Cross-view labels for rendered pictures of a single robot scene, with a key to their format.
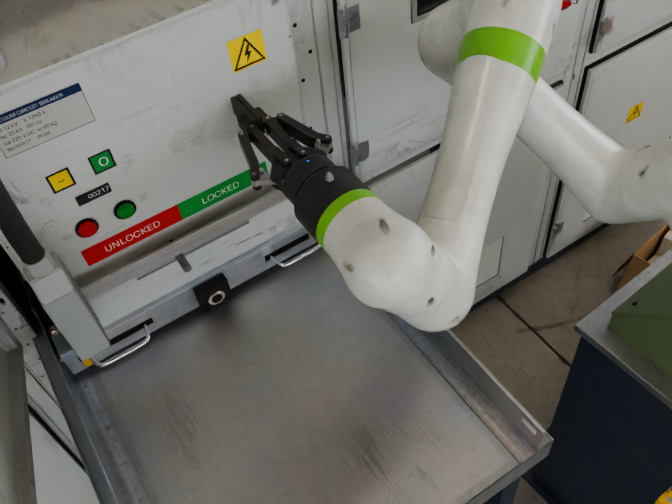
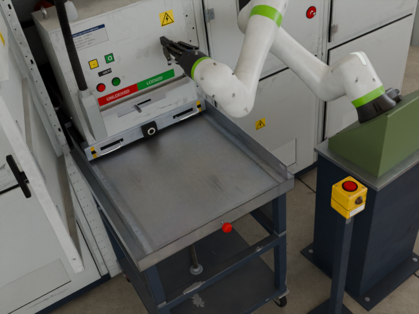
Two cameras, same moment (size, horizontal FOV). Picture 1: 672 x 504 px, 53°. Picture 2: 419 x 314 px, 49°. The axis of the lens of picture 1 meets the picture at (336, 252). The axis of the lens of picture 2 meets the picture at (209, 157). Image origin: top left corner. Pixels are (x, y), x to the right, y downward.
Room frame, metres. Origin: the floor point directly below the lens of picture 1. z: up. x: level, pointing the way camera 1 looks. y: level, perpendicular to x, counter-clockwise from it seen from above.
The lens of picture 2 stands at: (-0.76, -0.02, 1.97)
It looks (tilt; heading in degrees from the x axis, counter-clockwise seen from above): 40 degrees down; 1
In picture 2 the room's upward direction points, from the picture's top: 8 degrees counter-clockwise
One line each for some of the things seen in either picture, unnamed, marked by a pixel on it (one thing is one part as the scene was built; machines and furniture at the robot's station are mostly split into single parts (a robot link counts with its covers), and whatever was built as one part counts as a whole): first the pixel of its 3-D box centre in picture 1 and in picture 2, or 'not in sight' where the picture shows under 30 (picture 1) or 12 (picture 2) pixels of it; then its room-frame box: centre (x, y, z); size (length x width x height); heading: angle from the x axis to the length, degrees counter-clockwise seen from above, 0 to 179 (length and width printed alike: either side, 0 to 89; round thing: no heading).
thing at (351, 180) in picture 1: (334, 208); (198, 67); (0.60, -0.01, 1.23); 0.09 x 0.06 x 0.12; 117
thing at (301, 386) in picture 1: (271, 392); (174, 168); (0.58, 0.14, 0.82); 0.68 x 0.62 x 0.06; 27
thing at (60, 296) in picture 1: (66, 303); (91, 114); (0.61, 0.39, 1.09); 0.08 x 0.05 x 0.17; 27
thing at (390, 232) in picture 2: (663, 415); (369, 208); (0.64, -0.69, 0.37); 0.39 x 0.30 x 0.73; 121
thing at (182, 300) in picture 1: (204, 279); (146, 125); (0.78, 0.24, 0.90); 0.54 x 0.05 x 0.06; 117
